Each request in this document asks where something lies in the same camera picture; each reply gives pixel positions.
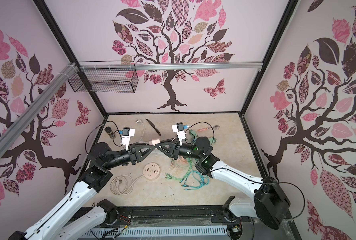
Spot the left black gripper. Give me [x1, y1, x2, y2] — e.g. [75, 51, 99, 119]
[103, 142, 155, 170]

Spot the pink charger plug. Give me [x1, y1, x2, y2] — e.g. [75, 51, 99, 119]
[149, 139, 161, 146]

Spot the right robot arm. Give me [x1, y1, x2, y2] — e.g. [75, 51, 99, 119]
[155, 137, 291, 230]

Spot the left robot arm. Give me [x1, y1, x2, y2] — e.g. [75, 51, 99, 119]
[10, 143, 155, 240]

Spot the round pink power strip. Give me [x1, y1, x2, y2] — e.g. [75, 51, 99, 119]
[143, 163, 161, 181]

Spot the black knife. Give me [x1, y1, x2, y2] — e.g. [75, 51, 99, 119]
[146, 119, 161, 136]

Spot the black cap spice bottle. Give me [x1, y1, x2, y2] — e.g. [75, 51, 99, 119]
[104, 127, 115, 139]

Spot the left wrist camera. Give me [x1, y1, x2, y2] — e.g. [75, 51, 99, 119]
[121, 127, 135, 151]

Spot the green teal cable tangle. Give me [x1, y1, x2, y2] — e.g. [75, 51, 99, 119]
[165, 158, 218, 192]

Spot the pink handled spoon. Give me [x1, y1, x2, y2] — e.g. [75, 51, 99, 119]
[198, 125, 220, 132]

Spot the wire mesh basket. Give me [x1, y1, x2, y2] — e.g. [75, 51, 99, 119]
[68, 60, 139, 94]

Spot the white vented cable duct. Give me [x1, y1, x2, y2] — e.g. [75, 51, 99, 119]
[80, 226, 230, 240]

